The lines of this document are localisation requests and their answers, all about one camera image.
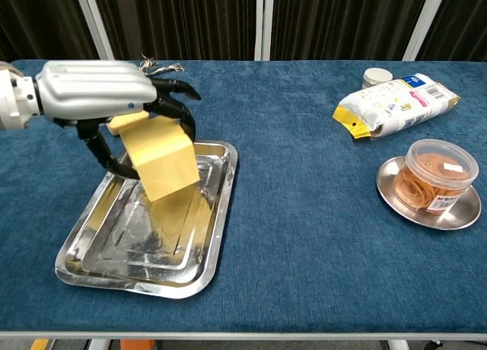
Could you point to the white partition frame post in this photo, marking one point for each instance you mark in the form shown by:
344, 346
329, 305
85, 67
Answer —
426, 23
263, 23
93, 23

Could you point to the orange floor object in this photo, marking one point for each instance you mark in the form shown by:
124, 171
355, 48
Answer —
137, 345

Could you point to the small white round jar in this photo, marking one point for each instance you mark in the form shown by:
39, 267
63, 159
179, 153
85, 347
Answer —
376, 77

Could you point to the dark brown curtain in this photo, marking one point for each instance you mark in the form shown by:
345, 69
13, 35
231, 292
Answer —
342, 23
464, 23
179, 23
38, 23

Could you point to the round metal plate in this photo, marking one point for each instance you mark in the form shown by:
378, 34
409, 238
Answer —
386, 190

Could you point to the yellow rectangular block with hole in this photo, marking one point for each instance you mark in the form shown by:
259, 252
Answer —
121, 122

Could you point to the rectangular stainless steel tray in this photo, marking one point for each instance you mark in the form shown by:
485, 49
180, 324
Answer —
133, 258

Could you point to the left black-fingered white robot hand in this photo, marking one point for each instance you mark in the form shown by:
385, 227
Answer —
95, 89

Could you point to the blue table cloth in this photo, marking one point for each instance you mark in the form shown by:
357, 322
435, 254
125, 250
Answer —
296, 232

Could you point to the white table leg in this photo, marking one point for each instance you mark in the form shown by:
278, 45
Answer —
398, 345
99, 345

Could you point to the yellow cube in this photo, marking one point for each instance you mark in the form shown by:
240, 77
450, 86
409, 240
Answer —
163, 160

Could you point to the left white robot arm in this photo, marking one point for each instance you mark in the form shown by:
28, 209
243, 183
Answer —
15, 99

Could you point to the white and yellow snack bag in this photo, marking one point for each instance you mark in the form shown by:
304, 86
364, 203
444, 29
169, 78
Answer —
395, 106

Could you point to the yellow floor tape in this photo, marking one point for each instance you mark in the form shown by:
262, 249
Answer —
40, 345

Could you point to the clear jar of rubber bands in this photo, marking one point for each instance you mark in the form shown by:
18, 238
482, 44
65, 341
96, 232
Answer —
437, 175

